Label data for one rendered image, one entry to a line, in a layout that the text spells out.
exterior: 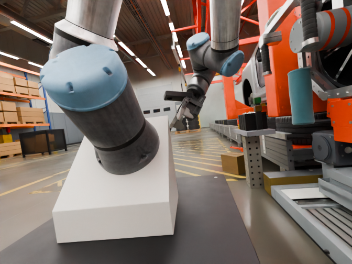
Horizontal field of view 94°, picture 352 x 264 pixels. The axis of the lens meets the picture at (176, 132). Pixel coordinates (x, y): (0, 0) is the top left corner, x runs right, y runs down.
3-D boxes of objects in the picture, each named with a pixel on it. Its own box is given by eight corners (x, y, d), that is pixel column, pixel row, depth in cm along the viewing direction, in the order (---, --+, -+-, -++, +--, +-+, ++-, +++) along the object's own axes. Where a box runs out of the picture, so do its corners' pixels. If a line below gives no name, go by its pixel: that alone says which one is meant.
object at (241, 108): (267, 114, 287) (266, 95, 285) (237, 118, 295) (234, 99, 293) (264, 114, 303) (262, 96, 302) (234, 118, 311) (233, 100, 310)
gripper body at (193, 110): (198, 116, 64) (208, 94, 69) (178, 105, 63) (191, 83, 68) (190, 122, 71) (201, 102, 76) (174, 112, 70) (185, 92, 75)
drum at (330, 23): (377, 34, 57) (374, -8, 56) (309, 46, 60) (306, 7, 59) (342, 51, 71) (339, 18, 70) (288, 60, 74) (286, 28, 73)
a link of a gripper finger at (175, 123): (177, 138, 71) (188, 120, 69) (166, 131, 71) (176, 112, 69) (178, 135, 74) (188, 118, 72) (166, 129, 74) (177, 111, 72)
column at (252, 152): (264, 187, 123) (259, 132, 121) (250, 188, 125) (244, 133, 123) (259, 182, 133) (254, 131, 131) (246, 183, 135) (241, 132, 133)
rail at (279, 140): (301, 163, 116) (298, 132, 115) (286, 164, 117) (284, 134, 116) (232, 134, 360) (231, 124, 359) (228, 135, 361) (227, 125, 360)
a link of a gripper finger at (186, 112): (194, 120, 56) (196, 110, 64) (179, 111, 56) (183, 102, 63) (189, 127, 58) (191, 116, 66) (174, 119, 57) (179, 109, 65)
